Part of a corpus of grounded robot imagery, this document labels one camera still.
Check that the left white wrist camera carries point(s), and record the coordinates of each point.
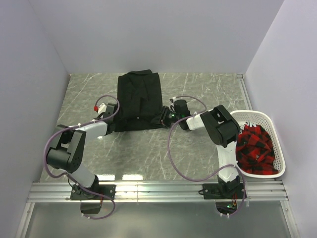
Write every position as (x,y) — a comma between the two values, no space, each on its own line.
(100,109)

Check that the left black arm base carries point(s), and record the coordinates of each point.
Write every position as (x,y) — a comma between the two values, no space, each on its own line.
(77,193)

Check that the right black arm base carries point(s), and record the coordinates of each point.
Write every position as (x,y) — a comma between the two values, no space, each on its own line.
(218,191)

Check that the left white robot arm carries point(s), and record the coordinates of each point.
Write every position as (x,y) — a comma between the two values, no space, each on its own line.
(65,150)

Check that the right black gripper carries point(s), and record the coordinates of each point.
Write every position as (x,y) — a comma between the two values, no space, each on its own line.
(164,119)

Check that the red black plaid shirt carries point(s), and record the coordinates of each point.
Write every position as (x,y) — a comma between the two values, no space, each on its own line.
(254,150)

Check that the white plastic laundry basket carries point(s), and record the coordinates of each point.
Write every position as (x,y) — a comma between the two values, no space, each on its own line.
(242,116)

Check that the aluminium mounting rail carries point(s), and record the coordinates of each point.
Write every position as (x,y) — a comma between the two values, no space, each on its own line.
(156,191)

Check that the black long sleeve shirt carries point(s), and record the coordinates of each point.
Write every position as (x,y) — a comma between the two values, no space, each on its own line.
(139,95)

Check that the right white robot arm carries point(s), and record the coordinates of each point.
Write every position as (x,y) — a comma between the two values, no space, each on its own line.
(222,129)

